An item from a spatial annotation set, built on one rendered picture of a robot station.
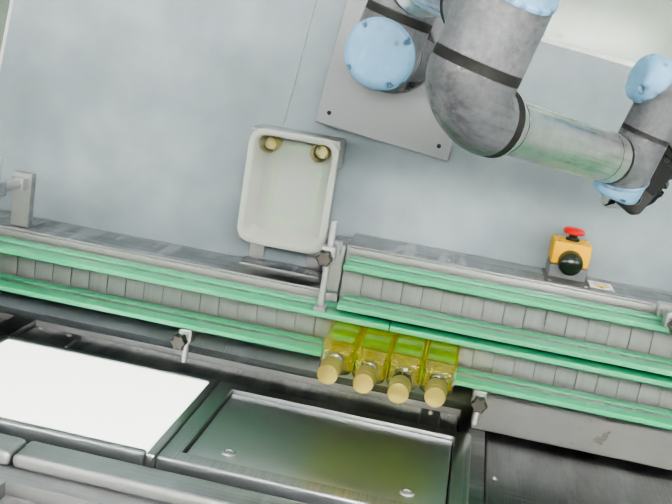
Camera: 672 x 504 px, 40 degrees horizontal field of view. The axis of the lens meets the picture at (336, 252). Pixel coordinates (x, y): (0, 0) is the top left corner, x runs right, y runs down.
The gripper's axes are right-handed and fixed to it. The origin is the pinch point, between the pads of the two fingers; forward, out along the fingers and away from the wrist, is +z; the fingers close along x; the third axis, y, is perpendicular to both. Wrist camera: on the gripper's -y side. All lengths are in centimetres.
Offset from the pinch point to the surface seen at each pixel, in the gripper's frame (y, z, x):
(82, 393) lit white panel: -76, 35, 49
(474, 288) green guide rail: -24.4, 11.4, 8.8
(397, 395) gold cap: -52, 7, 10
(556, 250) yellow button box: -6.1, 11.4, 0.3
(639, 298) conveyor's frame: -6.3, 6.4, -15.9
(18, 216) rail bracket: -53, 54, 84
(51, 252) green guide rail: -56, 48, 73
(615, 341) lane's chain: -13.6, 11.1, -17.7
